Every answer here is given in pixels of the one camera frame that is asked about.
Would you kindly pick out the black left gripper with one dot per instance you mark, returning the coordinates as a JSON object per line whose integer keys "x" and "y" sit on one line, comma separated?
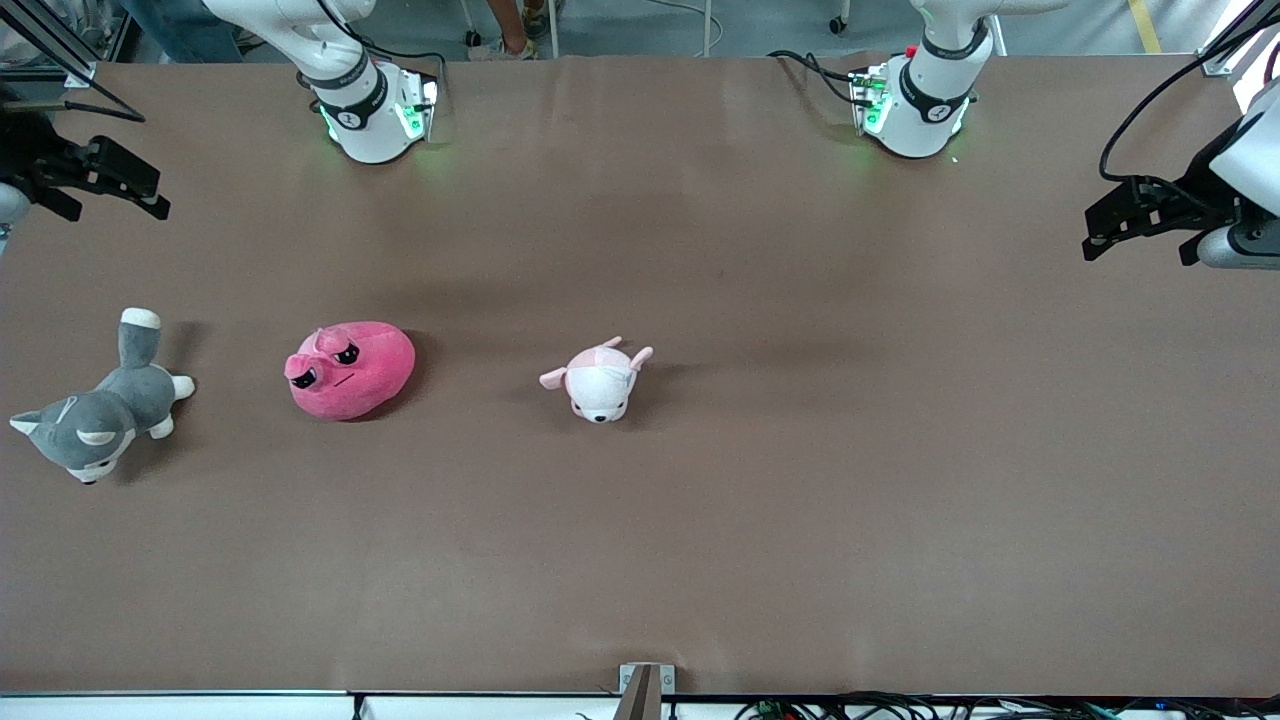
{"x": 1198, "y": 190}

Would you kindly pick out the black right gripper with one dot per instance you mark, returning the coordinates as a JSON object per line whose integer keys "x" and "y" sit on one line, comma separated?
{"x": 28, "y": 152}

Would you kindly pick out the round pink plush toy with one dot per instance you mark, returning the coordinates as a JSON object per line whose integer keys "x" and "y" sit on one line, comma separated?
{"x": 360, "y": 385}

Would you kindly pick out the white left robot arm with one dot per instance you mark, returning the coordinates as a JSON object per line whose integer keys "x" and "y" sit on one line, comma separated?
{"x": 915, "y": 125}

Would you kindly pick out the left arm base connector block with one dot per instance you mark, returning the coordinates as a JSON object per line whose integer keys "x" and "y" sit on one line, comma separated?
{"x": 870, "y": 100}

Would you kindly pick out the right arm base connector block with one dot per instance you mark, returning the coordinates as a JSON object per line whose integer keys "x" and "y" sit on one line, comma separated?
{"x": 415, "y": 110}

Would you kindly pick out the person in blue jeans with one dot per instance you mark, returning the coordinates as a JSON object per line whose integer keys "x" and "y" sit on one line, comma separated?
{"x": 180, "y": 30}

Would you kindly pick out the grey and white plush husky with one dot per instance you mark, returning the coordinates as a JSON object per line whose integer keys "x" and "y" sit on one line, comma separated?
{"x": 110, "y": 415}

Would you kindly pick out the black caster wheel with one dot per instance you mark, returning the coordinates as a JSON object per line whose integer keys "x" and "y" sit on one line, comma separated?
{"x": 837, "y": 22}
{"x": 472, "y": 39}

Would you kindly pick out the person with sandals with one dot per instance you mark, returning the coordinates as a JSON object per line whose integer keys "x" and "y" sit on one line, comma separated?
{"x": 510, "y": 45}

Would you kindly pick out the white stand leg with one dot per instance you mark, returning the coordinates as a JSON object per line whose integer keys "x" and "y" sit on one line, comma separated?
{"x": 707, "y": 25}
{"x": 552, "y": 25}

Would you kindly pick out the white and pink plush dog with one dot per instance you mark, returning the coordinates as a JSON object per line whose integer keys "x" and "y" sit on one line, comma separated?
{"x": 600, "y": 385}

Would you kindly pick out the aluminium frame profile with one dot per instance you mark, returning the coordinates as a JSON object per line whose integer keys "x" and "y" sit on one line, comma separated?
{"x": 55, "y": 45}
{"x": 1235, "y": 40}

